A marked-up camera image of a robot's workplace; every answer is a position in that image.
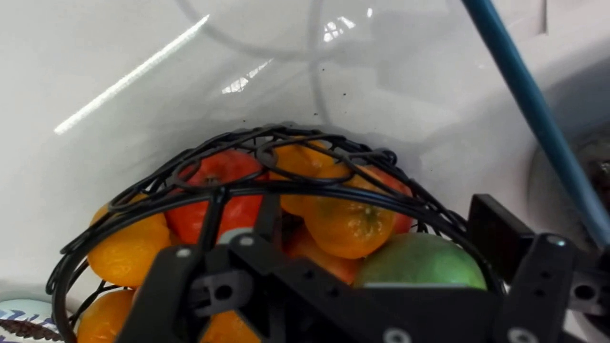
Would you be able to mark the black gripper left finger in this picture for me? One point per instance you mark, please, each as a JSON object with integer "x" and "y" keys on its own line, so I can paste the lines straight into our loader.
{"x": 283, "y": 302}

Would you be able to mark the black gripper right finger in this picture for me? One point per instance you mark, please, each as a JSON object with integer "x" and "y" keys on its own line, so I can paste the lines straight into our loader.
{"x": 548, "y": 277}

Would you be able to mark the orange fruit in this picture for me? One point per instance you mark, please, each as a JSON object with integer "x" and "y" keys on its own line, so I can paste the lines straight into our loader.
{"x": 352, "y": 229}
{"x": 127, "y": 256}

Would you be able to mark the green apple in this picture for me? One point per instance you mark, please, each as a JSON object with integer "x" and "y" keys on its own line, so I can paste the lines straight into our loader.
{"x": 419, "y": 260}

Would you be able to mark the black wire fruit basket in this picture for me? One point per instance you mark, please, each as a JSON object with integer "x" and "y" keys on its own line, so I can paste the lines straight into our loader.
{"x": 217, "y": 191}

